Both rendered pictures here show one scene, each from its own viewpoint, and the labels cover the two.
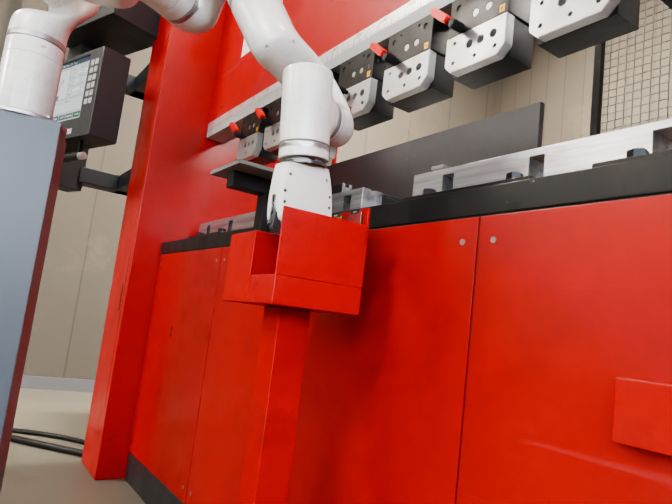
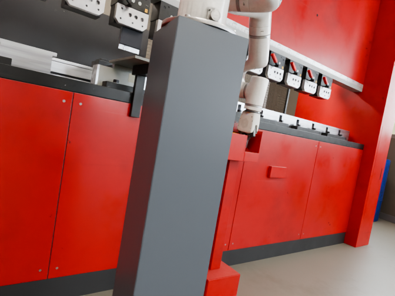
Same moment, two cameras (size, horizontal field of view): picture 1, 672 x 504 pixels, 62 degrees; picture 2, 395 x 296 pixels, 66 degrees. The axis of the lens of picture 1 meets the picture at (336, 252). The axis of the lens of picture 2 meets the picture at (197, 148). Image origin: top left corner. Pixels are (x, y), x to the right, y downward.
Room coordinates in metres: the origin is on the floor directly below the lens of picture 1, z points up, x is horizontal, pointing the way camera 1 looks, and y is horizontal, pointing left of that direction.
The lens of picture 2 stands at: (1.22, 1.50, 0.78)
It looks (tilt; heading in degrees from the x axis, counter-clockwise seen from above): 4 degrees down; 266
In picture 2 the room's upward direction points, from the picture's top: 10 degrees clockwise
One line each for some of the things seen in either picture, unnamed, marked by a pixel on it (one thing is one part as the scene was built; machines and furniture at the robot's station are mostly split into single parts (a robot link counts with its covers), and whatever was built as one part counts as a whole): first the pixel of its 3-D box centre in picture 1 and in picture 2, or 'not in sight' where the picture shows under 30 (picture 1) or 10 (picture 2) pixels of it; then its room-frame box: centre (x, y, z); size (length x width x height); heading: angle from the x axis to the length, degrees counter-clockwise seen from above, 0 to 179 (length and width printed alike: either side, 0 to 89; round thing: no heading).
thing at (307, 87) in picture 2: not in sight; (306, 81); (0.36, -0.70, 1.24); 0.15 x 0.09 x 0.17; 34
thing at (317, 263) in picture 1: (294, 255); (234, 139); (0.95, 0.07, 0.75); 0.20 x 0.16 x 0.18; 32
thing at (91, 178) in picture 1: (113, 177); not in sight; (2.43, 1.02, 1.18); 0.40 x 0.24 x 0.07; 34
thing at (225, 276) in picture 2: not in sight; (213, 281); (0.94, 0.10, 0.06); 0.25 x 0.20 x 0.12; 122
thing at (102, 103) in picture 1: (79, 103); not in sight; (2.22, 1.12, 1.42); 0.45 x 0.12 x 0.36; 53
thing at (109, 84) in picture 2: not in sight; (136, 91); (1.44, 0.09, 0.89); 0.30 x 0.05 x 0.03; 34
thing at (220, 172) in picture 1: (270, 179); (140, 64); (1.42, 0.19, 1.00); 0.26 x 0.18 x 0.01; 124
